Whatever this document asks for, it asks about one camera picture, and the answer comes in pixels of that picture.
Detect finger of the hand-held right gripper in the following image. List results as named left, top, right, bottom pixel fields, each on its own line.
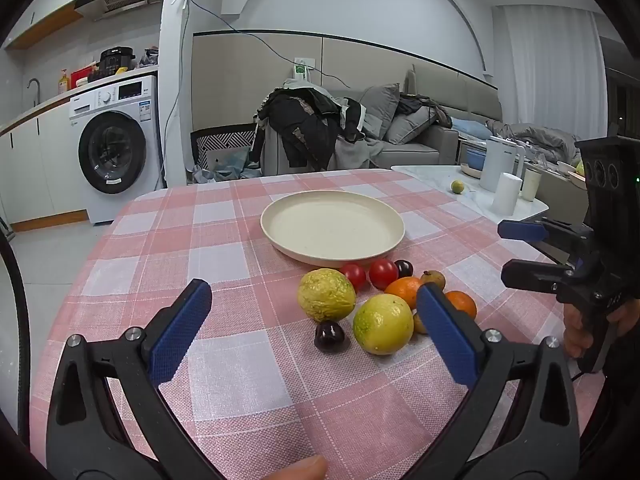
left=497, top=217, right=594, bottom=266
left=501, top=259, right=587, bottom=306

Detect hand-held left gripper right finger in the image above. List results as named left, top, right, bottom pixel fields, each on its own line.
left=405, top=282, right=581, bottom=480

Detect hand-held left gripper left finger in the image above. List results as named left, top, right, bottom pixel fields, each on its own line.
left=46, top=278, right=221, bottom=480

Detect orange mandarin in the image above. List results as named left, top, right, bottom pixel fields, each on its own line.
left=445, top=290, right=478, bottom=321
left=384, top=277, right=424, bottom=310

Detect smooth yellow-green citrus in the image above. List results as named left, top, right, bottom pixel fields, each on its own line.
left=353, top=294, right=415, bottom=356

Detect large dark cherry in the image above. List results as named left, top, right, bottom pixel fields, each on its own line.
left=314, top=321, right=346, bottom=354

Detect wrinkled yellow-green guava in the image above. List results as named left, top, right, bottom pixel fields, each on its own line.
left=298, top=269, right=357, bottom=323

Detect cream round plate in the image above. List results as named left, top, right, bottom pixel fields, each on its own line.
left=260, top=190, right=405, bottom=267

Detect person's right hand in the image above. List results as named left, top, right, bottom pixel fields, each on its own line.
left=564, top=297, right=640, bottom=359

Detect person's left hand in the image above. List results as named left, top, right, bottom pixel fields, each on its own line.
left=264, top=455, right=329, bottom=480

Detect tall white cup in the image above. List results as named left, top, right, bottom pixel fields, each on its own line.
left=491, top=172, right=523, bottom=215

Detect cream cup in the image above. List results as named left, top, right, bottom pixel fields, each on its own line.
left=521, top=167, right=542, bottom=202

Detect white kettle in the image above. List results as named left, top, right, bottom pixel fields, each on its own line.
left=480, top=136, right=527, bottom=192

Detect pink checked tablecloth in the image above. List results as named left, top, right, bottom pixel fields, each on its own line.
left=29, top=169, right=601, bottom=480

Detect white coffee table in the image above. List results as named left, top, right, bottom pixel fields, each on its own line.
left=391, top=164, right=550, bottom=224

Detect red cherry tomato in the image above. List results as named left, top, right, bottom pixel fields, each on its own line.
left=340, top=263, right=368, bottom=292
left=369, top=258, right=399, bottom=291

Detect grey blanket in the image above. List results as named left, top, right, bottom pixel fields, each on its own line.
left=487, top=121, right=584, bottom=162

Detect light blue cushion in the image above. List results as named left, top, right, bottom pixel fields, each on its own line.
left=450, top=116, right=494, bottom=137

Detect grey sofa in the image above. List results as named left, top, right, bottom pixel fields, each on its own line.
left=262, top=62, right=504, bottom=177

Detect brown clothes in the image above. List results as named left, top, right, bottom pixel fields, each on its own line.
left=397, top=92, right=454, bottom=129

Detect grey pillow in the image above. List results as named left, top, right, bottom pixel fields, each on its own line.
left=382, top=105, right=441, bottom=145
left=357, top=83, right=401, bottom=141

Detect white curtain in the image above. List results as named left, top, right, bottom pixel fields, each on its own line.
left=492, top=5, right=609, bottom=139

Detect blue plastic bag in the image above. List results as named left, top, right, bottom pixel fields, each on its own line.
left=187, top=149, right=264, bottom=184

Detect white washing machine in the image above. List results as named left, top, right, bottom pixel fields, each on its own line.
left=67, top=75, right=165, bottom=225

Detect black white patterned box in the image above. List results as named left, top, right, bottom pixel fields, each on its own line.
left=190, top=124, right=257, bottom=171

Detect white kitchen cabinet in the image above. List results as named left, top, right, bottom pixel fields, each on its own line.
left=0, top=95, right=92, bottom=233

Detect pile of dark clothes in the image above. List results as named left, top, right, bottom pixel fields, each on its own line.
left=251, top=86, right=371, bottom=172

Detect green white charger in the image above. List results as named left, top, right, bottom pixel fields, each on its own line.
left=292, top=57, right=317, bottom=82

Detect red box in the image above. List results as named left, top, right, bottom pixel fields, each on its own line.
left=70, top=62, right=99, bottom=90

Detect black pressure cooker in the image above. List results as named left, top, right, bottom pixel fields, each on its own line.
left=97, top=47, right=137, bottom=79

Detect thick black cable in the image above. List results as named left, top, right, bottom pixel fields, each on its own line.
left=0, top=230, right=32, bottom=441

